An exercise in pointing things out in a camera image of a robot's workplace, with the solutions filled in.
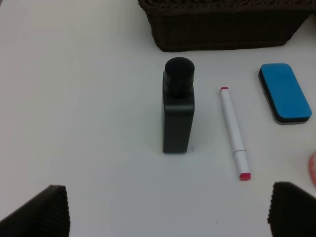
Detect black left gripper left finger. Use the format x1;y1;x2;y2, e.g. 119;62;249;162
0;185;71;237

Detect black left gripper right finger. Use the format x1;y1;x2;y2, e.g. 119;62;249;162
267;182;316;237

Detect dark green pump bottle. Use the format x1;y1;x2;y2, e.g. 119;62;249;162
161;57;195;154

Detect pink bottle white cap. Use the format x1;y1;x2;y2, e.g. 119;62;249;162
308;152;316;186

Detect white marker red caps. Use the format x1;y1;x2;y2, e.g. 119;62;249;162
219;87;251;181

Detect blue whiteboard eraser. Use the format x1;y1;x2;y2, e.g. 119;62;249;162
259;63;312;124

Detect dark brown wicker basket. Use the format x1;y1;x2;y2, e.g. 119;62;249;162
138;0;316;52

